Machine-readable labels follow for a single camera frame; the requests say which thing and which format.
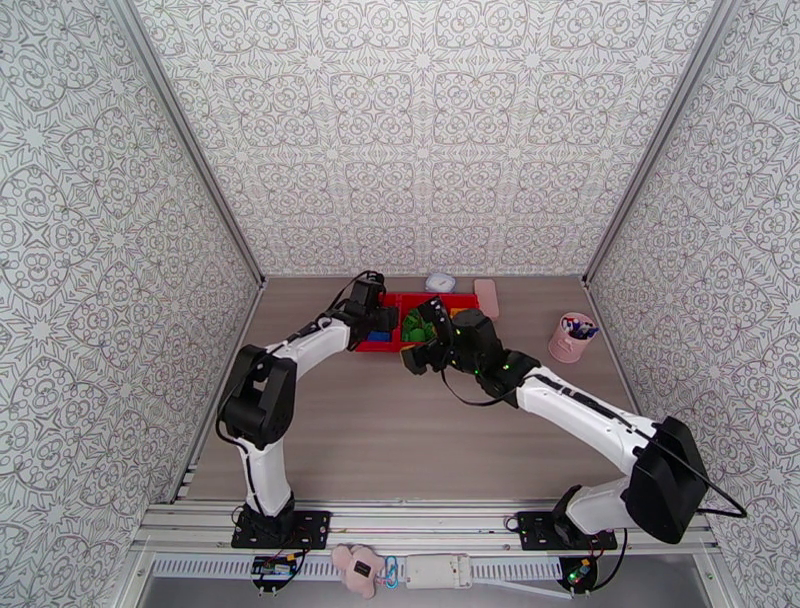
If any aluminium frame post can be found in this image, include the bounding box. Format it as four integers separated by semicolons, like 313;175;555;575
581;0;733;289
106;0;267;289

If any pink oblong case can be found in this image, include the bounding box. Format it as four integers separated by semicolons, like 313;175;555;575
473;278;501;321

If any red plastic bin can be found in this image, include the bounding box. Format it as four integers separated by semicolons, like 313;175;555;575
354;292;403;354
439;292;483;326
398;292;442;354

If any white plastic box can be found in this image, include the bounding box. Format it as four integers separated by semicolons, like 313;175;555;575
404;552;474;590

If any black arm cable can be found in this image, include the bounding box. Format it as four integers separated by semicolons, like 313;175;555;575
214;269;386;501
440;368;749;520

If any aluminium table side rail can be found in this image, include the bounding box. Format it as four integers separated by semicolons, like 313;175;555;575
177;281;269;504
582;279;681;506

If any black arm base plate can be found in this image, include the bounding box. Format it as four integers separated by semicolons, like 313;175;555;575
517;509;620;553
231;509;333;551

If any white slotted cable duct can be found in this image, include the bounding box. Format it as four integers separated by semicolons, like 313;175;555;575
151;557;567;581

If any pink plush toy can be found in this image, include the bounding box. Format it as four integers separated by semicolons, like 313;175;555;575
331;543;386;594

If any pink pen cup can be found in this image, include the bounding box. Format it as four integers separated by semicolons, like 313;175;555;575
547;312;603;365

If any aluminium mounting rail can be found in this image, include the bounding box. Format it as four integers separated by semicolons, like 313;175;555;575
131;499;720;558

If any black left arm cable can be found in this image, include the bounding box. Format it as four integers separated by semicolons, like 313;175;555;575
214;269;386;501

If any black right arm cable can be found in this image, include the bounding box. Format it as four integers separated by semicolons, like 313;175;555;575
440;368;749;520

